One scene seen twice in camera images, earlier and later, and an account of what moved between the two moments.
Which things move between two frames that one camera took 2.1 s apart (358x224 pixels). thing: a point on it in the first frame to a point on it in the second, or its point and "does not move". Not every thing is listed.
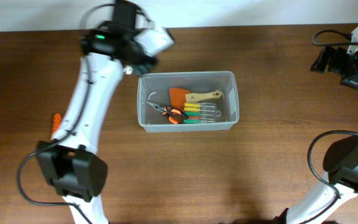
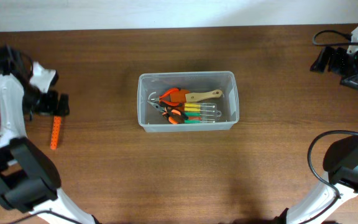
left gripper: (142, 69) to (51, 107)
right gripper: (336, 54) does not move
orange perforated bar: (56, 122) does not move
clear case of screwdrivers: (201, 112) does not move
